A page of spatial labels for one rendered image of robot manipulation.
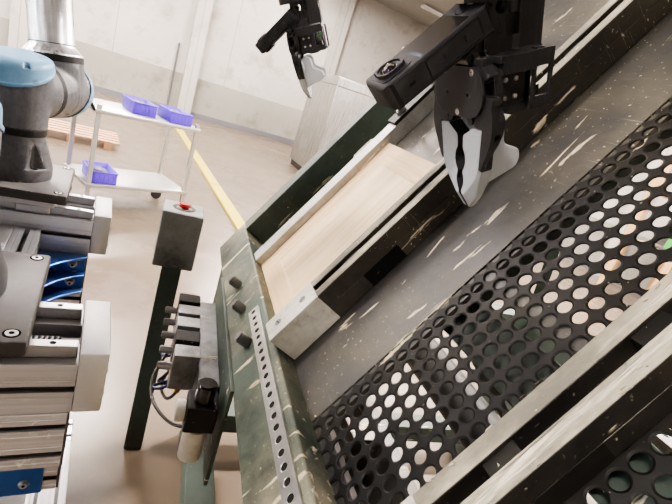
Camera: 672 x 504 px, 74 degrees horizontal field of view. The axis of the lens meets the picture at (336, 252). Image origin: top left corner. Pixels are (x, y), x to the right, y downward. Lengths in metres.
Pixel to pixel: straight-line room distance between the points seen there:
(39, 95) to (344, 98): 7.03
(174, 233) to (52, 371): 0.84
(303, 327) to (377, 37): 12.40
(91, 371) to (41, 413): 0.08
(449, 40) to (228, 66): 11.37
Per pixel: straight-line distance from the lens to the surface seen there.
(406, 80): 0.41
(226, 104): 11.80
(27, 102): 1.05
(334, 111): 7.86
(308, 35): 1.09
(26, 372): 0.66
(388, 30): 13.25
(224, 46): 11.72
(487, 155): 0.45
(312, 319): 0.86
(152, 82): 11.55
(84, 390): 0.67
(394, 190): 1.05
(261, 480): 0.74
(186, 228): 1.42
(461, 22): 0.43
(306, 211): 1.24
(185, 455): 1.04
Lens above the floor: 1.36
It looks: 17 degrees down
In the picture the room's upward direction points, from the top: 19 degrees clockwise
